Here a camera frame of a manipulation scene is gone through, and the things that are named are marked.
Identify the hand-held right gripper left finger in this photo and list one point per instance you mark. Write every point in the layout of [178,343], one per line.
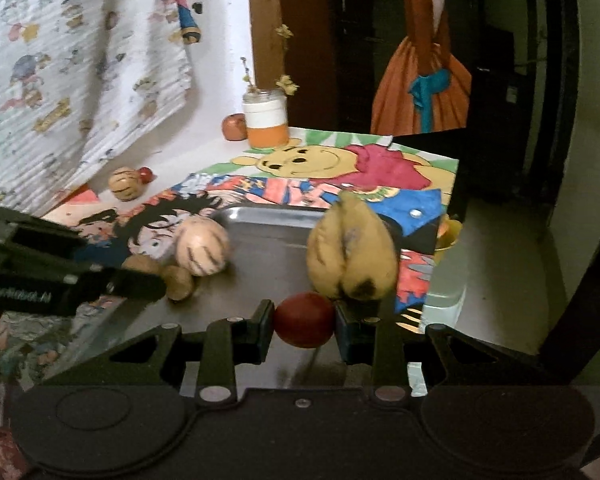
[266,329]

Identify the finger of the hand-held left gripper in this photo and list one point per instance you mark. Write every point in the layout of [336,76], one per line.
[135,285]

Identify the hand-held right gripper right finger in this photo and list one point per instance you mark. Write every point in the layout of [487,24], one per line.
[344,336]

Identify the small brown fruit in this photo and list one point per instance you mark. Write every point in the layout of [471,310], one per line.
[141,265]
[179,283]

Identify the red cherry tomato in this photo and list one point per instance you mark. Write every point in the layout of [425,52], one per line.
[305,325]
[146,174]

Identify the grey metal tray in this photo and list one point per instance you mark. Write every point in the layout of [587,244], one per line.
[270,255]

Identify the large striped pepino melon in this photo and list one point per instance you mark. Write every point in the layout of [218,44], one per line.
[202,246]

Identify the yellow banana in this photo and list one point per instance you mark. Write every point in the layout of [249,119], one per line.
[350,250]

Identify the yellow cup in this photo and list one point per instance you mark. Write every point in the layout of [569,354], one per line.
[447,237]

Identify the cartoon printed tablecloth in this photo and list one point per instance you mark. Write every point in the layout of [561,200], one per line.
[300,160]

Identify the small red apple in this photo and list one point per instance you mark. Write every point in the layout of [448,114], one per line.
[234,127]

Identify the white cartoon printed blanket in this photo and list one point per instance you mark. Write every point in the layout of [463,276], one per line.
[55,85]

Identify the white and orange jar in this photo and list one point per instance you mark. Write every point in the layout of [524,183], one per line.
[266,120]

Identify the yellow dried flower sprig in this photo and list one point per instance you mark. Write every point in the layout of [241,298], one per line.
[285,82]

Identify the hanging cartoon poster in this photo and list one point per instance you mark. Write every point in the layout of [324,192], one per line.
[187,5]

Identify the wall poster of orange dress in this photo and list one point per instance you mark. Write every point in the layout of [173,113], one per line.
[420,85]

